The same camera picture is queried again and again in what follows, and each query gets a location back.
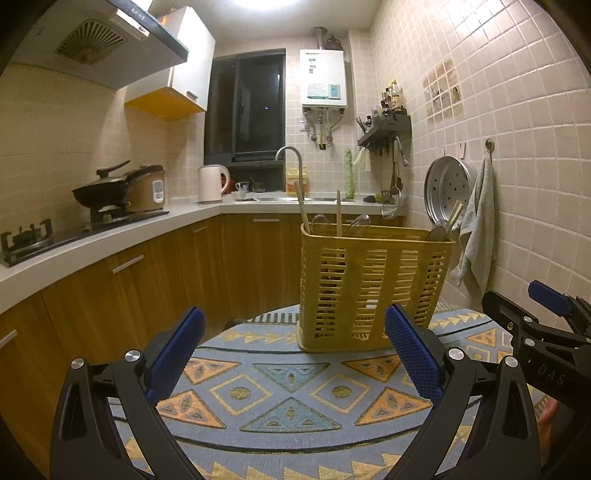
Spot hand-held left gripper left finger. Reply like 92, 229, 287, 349
49, 305, 206, 480

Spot white wall cabinet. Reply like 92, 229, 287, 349
124, 6, 217, 122

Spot steel sink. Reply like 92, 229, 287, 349
245, 194, 356, 204

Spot yellow dish soap bottle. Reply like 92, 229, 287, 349
286, 167, 310, 195

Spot steel steamer tray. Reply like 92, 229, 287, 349
423, 155, 476, 232

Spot steel faucet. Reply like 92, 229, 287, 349
275, 146, 306, 197

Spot hanging ladle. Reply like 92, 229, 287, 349
391, 148, 404, 193

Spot white water heater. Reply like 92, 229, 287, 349
298, 48, 348, 110

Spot water heater pipes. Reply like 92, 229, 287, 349
307, 108, 345, 150

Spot pale electric kettle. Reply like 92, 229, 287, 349
198, 164, 231, 205

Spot yellow plastic utensil basket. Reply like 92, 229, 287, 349
295, 223, 456, 353

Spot row of seasoning bottles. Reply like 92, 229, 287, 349
380, 79, 408, 116

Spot exhaust pipe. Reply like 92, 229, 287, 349
311, 26, 343, 51

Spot dark wall spice rack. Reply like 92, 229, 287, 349
357, 115, 412, 149

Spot black gas stove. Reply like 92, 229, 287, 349
0, 210, 170, 269

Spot patterned round table mat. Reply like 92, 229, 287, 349
108, 302, 555, 480

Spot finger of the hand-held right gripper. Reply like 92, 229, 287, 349
528, 280, 591, 331
481, 290, 591, 345

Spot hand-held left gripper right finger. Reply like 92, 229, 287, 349
383, 302, 542, 480

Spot wooden base cabinets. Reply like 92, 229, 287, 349
0, 213, 407, 476

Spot range hood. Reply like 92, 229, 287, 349
8, 0, 190, 89

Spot pale green towel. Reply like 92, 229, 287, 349
450, 157, 499, 296

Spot brown rice cooker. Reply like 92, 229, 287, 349
124, 164, 166, 212

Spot black lidded frying pan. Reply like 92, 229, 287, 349
71, 160, 135, 211

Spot person's right hand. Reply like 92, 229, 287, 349
538, 399, 562, 445

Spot dark window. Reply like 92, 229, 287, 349
203, 48, 287, 164

